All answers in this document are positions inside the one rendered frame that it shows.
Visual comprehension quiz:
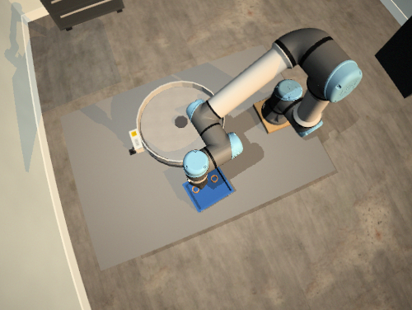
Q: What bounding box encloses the blue plastic crate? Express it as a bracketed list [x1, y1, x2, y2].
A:
[182, 167, 234, 213]

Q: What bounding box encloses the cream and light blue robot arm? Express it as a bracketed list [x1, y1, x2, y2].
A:
[183, 28, 362, 181]

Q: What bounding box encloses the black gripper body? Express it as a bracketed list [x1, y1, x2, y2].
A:
[187, 174, 208, 190]

